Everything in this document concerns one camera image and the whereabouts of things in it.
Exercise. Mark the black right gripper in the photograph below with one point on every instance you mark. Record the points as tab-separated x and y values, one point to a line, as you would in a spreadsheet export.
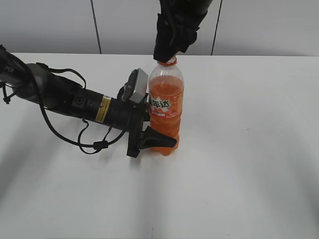
177	26

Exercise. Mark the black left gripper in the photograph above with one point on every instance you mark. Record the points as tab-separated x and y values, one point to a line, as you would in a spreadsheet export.
149	138

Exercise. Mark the orange soda plastic bottle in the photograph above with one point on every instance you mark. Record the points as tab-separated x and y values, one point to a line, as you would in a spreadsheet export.
166	88

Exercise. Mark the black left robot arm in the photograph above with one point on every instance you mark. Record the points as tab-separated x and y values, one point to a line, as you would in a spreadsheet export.
47	87

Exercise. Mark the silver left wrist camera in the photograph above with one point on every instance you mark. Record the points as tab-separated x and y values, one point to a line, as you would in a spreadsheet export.
136	86

